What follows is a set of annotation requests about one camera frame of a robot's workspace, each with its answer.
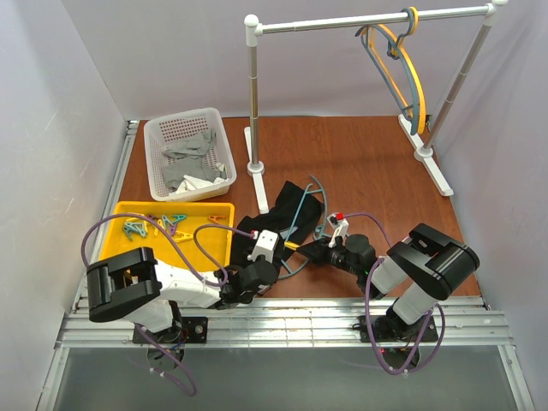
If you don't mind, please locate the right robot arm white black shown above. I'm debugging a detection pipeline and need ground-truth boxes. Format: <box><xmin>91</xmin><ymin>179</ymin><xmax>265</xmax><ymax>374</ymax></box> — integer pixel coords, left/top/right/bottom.
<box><xmin>296</xmin><ymin>223</ymin><xmax>480</xmax><ymax>342</ymax></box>

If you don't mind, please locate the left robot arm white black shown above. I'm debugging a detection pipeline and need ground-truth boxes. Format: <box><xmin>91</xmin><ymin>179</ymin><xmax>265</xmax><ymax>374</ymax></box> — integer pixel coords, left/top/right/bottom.
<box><xmin>86</xmin><ymin>247</ymin><xmax>279</xmax><ymax>334</ymax></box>

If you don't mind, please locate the pale yellow clothespin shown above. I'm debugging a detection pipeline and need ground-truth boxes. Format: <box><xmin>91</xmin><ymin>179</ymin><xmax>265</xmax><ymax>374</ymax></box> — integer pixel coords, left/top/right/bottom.
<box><xmin>126</xmin><ymin>214</ymin><xmax>163</xmax><ymax>226</ymax></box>

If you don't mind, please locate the white metal clothes rack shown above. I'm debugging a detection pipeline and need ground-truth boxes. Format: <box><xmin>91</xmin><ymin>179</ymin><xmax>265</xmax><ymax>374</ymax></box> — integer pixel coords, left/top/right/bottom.
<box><xmin>244</xmin><ymin>1</ymin><xmax>507</xmax><ymax>214</ymax></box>

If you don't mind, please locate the aluminium rail frame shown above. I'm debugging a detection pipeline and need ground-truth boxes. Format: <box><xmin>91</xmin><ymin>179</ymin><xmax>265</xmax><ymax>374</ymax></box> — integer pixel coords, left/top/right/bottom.
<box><xmin>39</xmin><ymin>116</ymin><xmax>536</xmax><ymax>410</ymax></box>

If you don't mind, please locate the yellow plastic hanger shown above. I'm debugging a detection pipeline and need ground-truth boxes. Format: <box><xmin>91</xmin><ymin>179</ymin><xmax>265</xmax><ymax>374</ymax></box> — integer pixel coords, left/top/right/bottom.
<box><xmin>360</xmin><ymin>7</ymin><xmax>426</xmax><ymax>134</ymax></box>

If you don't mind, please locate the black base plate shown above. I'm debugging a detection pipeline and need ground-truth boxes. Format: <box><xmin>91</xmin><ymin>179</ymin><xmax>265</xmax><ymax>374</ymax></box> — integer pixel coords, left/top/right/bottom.
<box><xmin>146</xmin><ymin>317</ymin><xmax>209</xmax><ymax>346</ymax></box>
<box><xmin>371</xmin><ymin>315</ymin><xmax>439</xmax><ymax>343</ymax></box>

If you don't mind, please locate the white cloth in basket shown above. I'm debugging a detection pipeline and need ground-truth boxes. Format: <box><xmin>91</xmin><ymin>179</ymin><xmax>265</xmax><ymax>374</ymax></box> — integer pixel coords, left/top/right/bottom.
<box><xmin>176</xmin><ymin>163</ymin><xmax>227</xmax><ymax>194</ymax></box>

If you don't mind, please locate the white plastic laundry basket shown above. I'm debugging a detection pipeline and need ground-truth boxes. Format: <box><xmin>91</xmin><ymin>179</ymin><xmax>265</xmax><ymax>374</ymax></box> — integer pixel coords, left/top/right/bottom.
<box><xmin>144</xmin><ymin>108</ymin><xmax>237</xmax><ymax>202</ymax></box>

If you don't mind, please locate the grey-blue plastic hanger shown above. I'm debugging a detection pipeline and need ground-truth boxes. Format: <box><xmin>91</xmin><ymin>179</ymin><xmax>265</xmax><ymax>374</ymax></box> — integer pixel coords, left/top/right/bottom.
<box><xmin>354</xmin><ymin>7</ymin><xmax>423</xmax><ymax>134</ymax></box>

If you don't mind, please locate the orange clothespin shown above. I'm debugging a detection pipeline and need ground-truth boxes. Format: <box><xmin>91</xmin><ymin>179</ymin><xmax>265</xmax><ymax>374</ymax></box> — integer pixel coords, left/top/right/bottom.
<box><xmin>208</xmin><ymin>215</ymin><xmax>227</xmax><ymax>223</ymax></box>

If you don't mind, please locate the yellow plastic tray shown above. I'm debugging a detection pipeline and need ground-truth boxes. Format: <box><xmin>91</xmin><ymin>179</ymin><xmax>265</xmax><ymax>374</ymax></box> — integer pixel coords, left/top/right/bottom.
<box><xmin>100</xmin><ymin>201</ymin><xmax>235</xmax><ymax>271</ymax></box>

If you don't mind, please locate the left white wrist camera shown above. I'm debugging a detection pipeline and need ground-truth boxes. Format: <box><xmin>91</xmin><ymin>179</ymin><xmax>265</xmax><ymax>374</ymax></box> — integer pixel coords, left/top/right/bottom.
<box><xmin>247</xmin><ymin>229</ymin><xmax>280</xmax><ymax>263</ymax></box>

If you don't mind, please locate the teal plastic hanger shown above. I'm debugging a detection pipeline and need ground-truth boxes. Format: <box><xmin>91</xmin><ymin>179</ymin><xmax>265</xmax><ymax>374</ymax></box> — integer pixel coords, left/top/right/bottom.
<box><xmin>278</xmin><ymin>175</ymin><xmax>328</xmax><ymax>281</ymax></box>

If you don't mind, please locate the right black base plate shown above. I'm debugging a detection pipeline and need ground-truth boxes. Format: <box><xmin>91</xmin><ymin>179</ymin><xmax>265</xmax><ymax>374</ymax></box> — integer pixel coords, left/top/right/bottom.
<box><xmin>371</xmin><ymin>315</ymin><xmax>439</xmax><ymax>343</ymax></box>

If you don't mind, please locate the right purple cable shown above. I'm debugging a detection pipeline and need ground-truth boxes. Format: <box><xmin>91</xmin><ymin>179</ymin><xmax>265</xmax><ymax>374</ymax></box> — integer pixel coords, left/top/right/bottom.
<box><xmin>346</xmin><ymin>211</ymin><xmax>446</xmax><ymax>376</ymax></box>

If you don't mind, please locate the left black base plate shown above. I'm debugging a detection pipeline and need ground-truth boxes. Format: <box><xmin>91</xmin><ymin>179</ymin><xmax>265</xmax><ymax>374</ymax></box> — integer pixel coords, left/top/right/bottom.
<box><xmin>146</xmin><ymin>317</ymin><xmax>209</xmax><ymax>346</ymax></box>

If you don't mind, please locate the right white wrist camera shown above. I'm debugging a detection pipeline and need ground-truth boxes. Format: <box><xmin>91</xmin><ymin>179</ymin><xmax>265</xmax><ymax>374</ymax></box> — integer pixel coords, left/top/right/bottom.
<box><xmin>327</xmin><ymin>212</ymin><xmax>349</xmax><ymax>248</ymax></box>

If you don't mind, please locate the purple cable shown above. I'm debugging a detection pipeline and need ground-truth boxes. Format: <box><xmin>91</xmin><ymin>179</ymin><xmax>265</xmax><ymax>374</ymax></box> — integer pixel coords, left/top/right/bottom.
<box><xmin>81</xmin><ymin>211</ymin><xmax>258</xmax><ymax>397</ymax></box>
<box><xmin>346</xmin><ymin>211</ymin><xmax>446</xmax><ymax>376</ymax></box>

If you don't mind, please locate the grey cloth in basket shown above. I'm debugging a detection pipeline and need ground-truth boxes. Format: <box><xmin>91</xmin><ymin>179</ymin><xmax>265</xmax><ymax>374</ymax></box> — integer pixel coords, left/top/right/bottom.
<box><xmin>162</xmin><ymin>129</ymin><xmax>217</xmax><ymax>190</ymax></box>

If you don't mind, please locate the black underwear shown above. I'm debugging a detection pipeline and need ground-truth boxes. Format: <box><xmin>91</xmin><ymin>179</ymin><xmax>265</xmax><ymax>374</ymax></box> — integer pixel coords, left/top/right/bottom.
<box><xmin>229</xmin><ymin>181</ymin><xmax>325</xmax><ymax>271</ymax></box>

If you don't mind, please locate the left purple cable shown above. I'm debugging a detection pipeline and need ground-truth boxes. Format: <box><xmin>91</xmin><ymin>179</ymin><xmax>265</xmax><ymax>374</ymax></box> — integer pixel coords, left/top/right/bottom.
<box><xmin>81</xmin><ymin>211</ymin><xmax>258</xmax><ymax>397</ymax></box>

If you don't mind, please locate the teal clothespin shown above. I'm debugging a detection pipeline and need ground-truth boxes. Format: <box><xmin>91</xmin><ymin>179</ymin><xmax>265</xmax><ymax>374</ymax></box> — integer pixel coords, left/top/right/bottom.
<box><xmin>122</xmin><ymin>219</ymin><xmax>148</xmax><ymax>241</ymax></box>

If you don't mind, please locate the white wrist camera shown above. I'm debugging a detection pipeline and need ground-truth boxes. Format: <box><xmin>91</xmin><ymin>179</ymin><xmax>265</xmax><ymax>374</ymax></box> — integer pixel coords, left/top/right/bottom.
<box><xmin>327</xmin><ymin>212</ymin><xmax>349</xmax><ymax>248</ymax></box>
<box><xmin>247</xmin><ymin>229</ymin><xmax>280</xmax><ymax>263</ymax></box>

